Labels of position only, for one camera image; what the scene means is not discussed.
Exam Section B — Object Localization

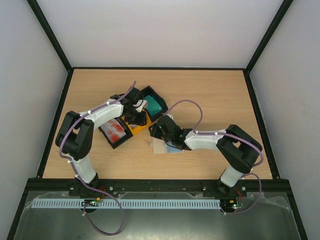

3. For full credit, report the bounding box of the purple cable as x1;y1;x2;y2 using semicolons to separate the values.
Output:
58;80;137;236
166;99;263;216

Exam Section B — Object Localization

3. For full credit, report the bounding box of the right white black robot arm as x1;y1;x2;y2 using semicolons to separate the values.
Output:
148;115;264;196

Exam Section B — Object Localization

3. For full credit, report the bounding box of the yellow bin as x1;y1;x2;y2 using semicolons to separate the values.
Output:
120;111;152;136

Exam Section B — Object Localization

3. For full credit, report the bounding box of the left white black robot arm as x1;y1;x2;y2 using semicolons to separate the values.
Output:
55;86;147;185

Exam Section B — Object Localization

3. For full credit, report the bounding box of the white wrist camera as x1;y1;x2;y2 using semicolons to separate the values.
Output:
133;99;148;113
163;114;174;120

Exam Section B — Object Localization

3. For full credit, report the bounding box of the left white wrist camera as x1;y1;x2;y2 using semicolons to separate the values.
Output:
133;99;148;113

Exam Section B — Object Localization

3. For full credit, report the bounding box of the beige card holder wallet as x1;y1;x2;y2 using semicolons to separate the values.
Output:
152;137;185;154

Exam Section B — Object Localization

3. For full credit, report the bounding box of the green card stack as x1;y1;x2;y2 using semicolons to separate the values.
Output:
144;95;162;117

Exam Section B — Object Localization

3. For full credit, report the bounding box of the light blue slotted cable duct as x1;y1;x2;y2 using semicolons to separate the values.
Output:
31;198;221;210

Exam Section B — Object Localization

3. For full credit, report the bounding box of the red patterned card stack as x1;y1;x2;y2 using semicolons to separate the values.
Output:
99;119;127;144

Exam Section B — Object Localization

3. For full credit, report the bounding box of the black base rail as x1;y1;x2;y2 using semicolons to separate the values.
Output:
26;177;291;198

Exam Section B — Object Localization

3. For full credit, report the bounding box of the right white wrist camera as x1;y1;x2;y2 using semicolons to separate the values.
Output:
163;114;174;120

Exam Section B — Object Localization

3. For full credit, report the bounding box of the black bin with red cards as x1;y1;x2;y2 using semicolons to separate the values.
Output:
98;117;133;149

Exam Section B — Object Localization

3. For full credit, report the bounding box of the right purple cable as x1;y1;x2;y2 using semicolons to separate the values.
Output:
166;99;263;216

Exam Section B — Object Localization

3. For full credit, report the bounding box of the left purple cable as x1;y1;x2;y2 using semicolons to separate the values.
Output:
58;80;137;236

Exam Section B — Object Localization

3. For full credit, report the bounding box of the black bin with green cards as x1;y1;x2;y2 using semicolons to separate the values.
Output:
141;85;168;122

